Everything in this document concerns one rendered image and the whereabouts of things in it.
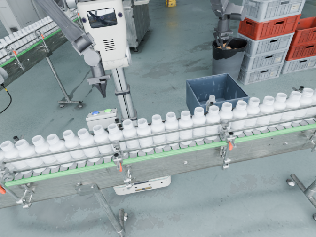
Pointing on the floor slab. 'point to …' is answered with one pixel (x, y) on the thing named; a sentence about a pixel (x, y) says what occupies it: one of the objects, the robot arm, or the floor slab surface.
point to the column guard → (170, 3)
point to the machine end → (136, 22)
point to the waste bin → (228, 57)
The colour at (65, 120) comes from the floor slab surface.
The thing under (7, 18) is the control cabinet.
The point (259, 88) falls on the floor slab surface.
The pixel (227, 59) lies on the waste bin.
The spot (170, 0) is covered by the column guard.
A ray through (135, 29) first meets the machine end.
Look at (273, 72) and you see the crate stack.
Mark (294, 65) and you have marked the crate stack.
